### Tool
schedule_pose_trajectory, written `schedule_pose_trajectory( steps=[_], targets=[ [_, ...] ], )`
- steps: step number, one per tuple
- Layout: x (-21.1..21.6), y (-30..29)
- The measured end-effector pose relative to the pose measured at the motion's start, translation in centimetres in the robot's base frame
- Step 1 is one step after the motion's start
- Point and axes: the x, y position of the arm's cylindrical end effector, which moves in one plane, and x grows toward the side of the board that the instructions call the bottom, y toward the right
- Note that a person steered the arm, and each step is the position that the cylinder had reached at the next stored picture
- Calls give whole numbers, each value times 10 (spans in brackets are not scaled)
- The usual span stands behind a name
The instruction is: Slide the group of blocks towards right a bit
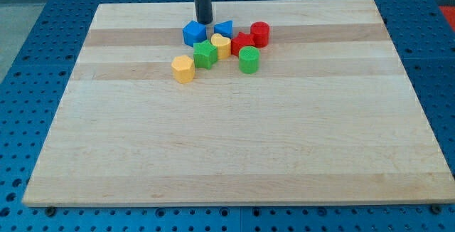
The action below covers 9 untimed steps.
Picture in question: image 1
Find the blue cube block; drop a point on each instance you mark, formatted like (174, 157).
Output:
(194, 32)

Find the red cylinder block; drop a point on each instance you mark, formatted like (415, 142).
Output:
(260, 31)

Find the green cylinder block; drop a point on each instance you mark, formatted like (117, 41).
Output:
(249, 59)

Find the yellow heart block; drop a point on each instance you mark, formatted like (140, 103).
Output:
(223, 45)

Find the blue triangle block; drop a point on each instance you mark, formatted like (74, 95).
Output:
(224, 28)

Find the red star block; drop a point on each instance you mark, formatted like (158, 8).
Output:
(241, 40)

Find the green star block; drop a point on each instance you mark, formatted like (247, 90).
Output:
(205, 54)

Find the light wooden board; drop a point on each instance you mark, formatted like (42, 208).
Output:
(330, 117)

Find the yellow hexagon block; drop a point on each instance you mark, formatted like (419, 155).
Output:
(183, 69)

